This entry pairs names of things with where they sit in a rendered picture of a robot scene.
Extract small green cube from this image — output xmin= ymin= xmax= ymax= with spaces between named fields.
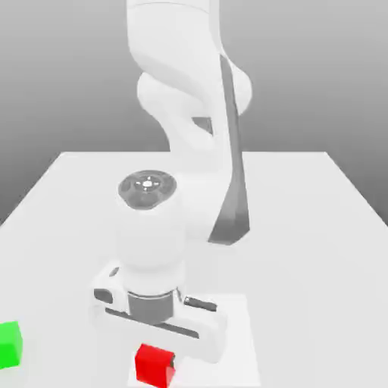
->
xmin=0 ymin=321 xmax=24 ymax=371

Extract small red cube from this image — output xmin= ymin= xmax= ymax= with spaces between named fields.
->
xmin=134 ymin=343 xmax=177 ymax=388

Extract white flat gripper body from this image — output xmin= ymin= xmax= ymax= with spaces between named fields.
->
xmin=89 ymin=302 xmax=229 ymax=365

